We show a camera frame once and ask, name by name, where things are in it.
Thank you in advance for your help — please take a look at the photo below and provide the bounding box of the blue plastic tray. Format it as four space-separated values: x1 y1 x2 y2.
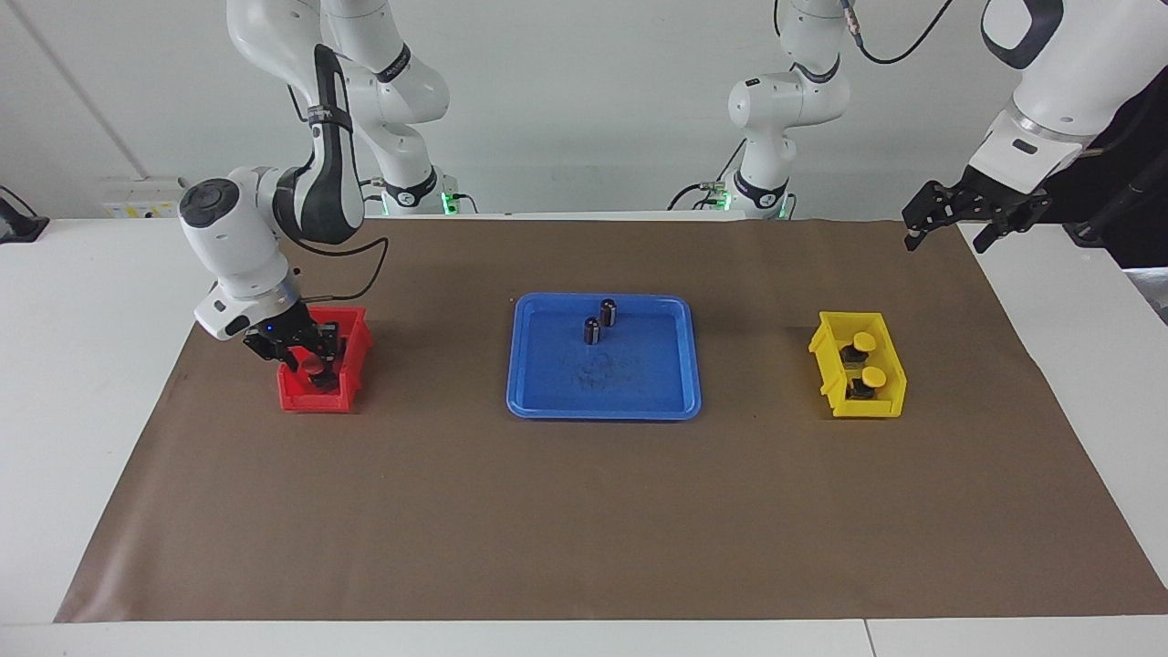
506 292 703 422

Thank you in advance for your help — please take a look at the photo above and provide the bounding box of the red plastic parts bin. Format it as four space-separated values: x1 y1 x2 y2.
276 306 375 414

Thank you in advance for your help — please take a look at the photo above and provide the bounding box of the yellow plastic parts bin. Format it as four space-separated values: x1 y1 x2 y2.
808 311 908 420

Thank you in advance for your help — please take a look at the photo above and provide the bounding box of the black backdrop panel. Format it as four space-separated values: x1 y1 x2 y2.
1040 73 1168 271

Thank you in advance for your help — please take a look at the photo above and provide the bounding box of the brown paper table mat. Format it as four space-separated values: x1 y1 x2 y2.
53 217 1168 624

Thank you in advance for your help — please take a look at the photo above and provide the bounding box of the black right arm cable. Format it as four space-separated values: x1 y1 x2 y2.
287 44 391 304

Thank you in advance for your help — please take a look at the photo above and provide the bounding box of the beige wall socket box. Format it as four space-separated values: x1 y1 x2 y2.
100 178 189 219

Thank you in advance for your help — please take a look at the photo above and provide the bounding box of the black left base cable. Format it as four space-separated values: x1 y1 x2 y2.
669 162 745 213

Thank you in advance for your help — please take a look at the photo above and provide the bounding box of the black clamp bracket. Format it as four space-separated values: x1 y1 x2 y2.
0 187 49 245

